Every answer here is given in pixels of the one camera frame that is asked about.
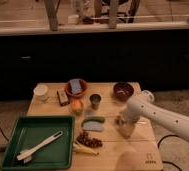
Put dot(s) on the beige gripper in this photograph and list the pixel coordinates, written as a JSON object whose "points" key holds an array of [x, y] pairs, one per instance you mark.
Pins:
{"points": [[124, 128]]}

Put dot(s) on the silver metal fork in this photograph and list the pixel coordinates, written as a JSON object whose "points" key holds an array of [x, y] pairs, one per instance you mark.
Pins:
{"points": [[140, 122]]}

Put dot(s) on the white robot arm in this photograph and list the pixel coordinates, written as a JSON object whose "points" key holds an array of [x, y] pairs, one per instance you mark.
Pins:
{"points": [[143, 105]]}

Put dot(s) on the small metal cup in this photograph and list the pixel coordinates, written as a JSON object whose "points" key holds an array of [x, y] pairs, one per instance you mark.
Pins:
{"points": [[95, 100]]}

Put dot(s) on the white plastic cup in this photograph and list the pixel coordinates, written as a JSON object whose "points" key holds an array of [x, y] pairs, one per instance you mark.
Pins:
{"points": [[41, 92]]}

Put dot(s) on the green cucumber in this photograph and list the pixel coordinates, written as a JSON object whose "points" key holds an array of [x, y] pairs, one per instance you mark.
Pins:
{"points": [[99, 119]]}

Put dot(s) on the dark red bowl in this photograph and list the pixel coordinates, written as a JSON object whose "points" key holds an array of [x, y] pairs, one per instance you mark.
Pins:
{"points": [[123, 91]]}

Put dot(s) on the grey blue cloth piece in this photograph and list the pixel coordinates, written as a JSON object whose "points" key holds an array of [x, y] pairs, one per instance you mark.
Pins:
{"points": [[93, 126]]}

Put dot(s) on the red grape bunch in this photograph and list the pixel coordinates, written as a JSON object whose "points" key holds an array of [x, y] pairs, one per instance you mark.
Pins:
{"points": [[86, 140]]}

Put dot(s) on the orange green mango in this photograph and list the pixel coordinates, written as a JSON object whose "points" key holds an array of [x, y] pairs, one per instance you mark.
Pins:
{"points": [[77, 106]]}

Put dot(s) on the yellow banana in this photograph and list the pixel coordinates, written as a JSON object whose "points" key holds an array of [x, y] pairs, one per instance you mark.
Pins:
{"points": [[79, 148]]}

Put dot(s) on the orange bowl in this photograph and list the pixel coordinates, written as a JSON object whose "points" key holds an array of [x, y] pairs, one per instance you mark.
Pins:
{"points": [[83, 85]]}

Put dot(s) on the blue sponge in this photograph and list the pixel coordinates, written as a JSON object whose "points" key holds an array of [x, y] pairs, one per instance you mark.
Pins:
{"points": [[75, 86]]}

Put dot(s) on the brown wooden block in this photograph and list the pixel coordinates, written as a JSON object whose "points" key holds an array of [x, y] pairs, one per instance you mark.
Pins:
{"points": [[63, 98]]}

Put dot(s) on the green plastic tray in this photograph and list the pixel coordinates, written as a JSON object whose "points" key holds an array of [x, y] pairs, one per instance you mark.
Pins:
{"points": [[32, 130]]}

